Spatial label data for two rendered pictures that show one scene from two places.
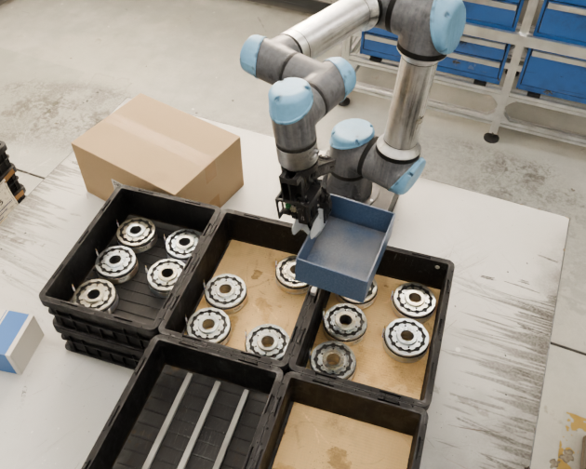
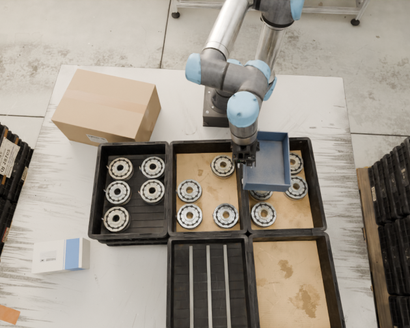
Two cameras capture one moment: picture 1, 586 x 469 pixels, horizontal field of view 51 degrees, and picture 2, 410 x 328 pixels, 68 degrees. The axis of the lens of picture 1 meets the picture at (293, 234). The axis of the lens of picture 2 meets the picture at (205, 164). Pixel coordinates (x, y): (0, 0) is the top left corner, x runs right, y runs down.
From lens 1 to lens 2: 0.55 m
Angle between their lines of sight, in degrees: 21
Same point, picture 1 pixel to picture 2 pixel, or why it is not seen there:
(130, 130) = (84, 99)
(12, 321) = (71, 245)
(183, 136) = (120, 94)
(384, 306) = not seen: hidden behind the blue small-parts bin
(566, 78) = not seen: outside the picture
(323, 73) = (254, 78)
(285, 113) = (245, 122)
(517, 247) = (322, 104)
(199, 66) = (80, 11)
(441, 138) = not seen: hidden behind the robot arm
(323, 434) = (272, 255)
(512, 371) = (340, 178)
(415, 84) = (276, 41)
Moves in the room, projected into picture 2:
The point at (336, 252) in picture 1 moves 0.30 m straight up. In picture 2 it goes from (258, 163) to (276, 120)
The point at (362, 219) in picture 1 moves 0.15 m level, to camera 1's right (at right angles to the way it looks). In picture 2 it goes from (266, 137) to (303, 125)
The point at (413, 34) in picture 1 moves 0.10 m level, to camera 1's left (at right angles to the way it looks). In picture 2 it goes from (277, 12) to (248, 20)
